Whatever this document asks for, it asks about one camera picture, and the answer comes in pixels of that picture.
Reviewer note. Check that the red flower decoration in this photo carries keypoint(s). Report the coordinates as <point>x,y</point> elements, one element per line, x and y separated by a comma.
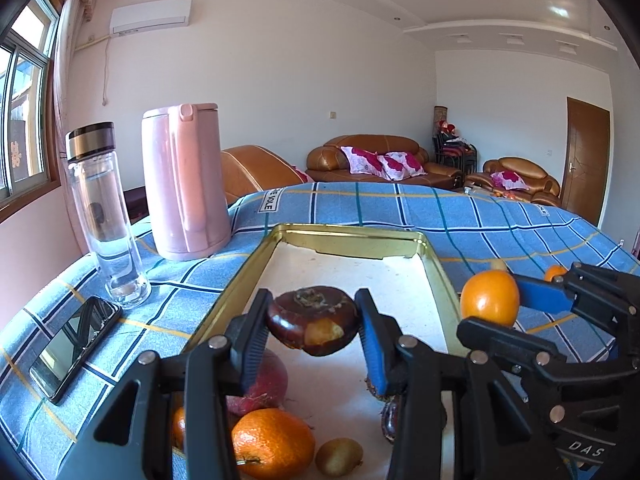
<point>445,126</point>

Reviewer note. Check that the orange leather armchair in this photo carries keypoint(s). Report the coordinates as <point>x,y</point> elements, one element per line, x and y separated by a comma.
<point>260,170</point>

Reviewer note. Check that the window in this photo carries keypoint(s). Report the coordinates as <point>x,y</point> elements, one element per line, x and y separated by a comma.
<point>30,110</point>

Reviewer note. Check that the small yellow fruit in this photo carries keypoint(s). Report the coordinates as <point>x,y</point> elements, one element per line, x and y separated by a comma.
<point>339,456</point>

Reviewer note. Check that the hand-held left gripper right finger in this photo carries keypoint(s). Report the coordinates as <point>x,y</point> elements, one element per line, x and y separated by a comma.
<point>375,350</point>

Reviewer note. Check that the brown wooden door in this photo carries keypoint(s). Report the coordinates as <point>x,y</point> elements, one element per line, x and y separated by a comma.
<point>585,160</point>

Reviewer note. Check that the large dimpled orange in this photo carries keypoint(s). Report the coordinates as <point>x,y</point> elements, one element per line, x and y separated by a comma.
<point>272,440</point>

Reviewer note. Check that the reddish purple fruit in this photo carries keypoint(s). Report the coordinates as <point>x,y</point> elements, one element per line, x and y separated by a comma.
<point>267,380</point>

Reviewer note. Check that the stacked dark chairs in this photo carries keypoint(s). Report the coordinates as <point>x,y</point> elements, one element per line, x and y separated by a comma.
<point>452,152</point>

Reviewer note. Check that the blue plaid blanket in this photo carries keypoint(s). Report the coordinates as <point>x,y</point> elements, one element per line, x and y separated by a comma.
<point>400,205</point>

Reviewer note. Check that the smooth oval orange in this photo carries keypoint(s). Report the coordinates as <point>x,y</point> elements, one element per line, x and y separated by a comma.
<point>487,297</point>

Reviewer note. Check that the small pink floral pillow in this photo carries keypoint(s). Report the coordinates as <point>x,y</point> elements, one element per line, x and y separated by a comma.
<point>509,179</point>

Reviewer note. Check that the black smartphone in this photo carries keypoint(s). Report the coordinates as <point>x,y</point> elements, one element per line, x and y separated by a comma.
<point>70,347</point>

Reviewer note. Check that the red cushion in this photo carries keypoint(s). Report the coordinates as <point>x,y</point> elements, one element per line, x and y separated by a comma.
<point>304,175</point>

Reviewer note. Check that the brown leather armchair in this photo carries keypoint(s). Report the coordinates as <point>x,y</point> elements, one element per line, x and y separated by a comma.
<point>525,166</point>

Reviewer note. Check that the gold metal tin tray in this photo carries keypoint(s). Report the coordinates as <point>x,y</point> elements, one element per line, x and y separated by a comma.
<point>350,280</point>

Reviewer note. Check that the brown leather three-seat sofa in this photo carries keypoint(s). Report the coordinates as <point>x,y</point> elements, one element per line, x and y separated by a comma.
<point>380,142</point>

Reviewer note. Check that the dark wooden furniture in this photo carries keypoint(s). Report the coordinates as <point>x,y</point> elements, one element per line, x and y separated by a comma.
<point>136,202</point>

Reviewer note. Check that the white air conditioner pipe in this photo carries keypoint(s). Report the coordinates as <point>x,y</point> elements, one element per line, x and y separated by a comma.
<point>106,70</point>

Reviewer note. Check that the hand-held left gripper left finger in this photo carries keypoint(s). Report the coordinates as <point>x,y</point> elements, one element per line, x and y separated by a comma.
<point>250,350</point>

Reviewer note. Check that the tall woven floor vase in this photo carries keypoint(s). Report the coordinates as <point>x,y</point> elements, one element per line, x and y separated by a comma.
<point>439,114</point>

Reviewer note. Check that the dark water chestnut pale spot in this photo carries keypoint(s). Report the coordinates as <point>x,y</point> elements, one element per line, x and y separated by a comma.
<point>310,320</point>

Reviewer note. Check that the white air conditioner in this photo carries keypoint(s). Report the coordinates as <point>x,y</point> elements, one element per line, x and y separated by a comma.
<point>150,15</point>

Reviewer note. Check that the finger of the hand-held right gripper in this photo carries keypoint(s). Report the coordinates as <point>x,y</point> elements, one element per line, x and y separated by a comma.
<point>500,345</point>
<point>542,295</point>

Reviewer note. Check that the pink electric kettle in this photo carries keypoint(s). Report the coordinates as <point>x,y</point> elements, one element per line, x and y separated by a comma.
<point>175,185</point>

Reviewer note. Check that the clear glass water bottle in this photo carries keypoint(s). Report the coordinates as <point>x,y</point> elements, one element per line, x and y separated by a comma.
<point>100,200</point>

